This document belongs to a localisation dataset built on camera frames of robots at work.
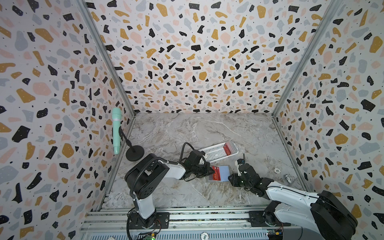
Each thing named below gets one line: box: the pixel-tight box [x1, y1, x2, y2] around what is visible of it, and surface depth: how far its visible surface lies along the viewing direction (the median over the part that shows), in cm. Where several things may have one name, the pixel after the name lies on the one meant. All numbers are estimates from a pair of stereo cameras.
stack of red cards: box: [223, 142, 234, 156], surface depth 99 cm
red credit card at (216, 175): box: [212, 166, 221, 181], surface depth 90 cm
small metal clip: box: [283, 174, 292, 184], surface depth 89 cm
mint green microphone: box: [112, 107, 122, 155], surface depth 76 cm
